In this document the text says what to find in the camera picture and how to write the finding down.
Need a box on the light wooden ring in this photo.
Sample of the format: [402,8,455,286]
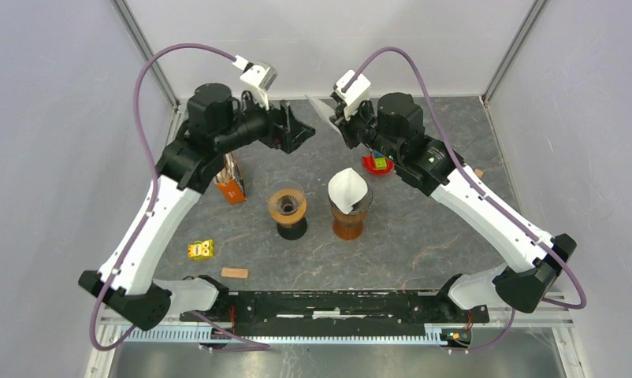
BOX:
[269,189,308,227]

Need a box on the yellow green toy block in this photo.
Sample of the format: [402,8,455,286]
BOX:
[188,239,214,261]

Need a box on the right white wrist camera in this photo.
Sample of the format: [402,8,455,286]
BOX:
[333,69,371,120]

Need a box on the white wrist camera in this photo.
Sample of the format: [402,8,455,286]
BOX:
[333,69,371,120]
[232,55,277,110]

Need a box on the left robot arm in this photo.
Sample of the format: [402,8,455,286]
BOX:
[78,83,315,331]

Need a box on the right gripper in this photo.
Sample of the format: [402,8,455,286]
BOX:
[330,95,402,164]

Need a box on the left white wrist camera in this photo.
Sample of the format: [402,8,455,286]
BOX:
[232,55,277,110]

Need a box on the orange coffee filter box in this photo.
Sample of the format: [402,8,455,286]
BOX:
[214,153,247,205]

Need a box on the amber glass carafe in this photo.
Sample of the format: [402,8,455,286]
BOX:
[331,206,369,240]

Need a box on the white paper coffee filter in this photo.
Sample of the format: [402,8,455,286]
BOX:
[328,168,370,214]

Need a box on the dark red cup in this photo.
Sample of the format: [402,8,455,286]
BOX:
[277,218,308,241]

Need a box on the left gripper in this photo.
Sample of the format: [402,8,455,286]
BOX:
[215,87,316,154]

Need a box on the small wooden block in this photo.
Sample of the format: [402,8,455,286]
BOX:
[221,267,249,280]

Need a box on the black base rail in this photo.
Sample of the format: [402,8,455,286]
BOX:
[203,290,490,337]

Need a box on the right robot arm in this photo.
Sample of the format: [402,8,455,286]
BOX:
[329,92,576,321]

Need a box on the stacked toy brick tower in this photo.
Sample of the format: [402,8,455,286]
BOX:
[373,154,388,171]

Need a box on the red plastic lid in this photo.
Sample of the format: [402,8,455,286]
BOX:
[362,155,394,176]

